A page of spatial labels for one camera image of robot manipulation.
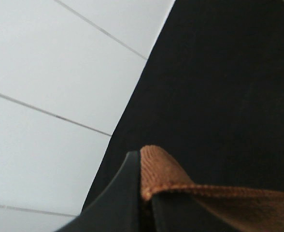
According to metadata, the black table cloth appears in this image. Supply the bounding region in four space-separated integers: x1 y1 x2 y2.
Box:
84 0 284 206

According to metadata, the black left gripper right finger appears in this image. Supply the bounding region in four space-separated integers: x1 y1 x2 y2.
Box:
151 193 237 232

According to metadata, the brown towel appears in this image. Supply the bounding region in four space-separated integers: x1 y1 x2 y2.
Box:
140 145 284 232

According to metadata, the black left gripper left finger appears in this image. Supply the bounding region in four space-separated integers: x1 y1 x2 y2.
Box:
58 151 141 232

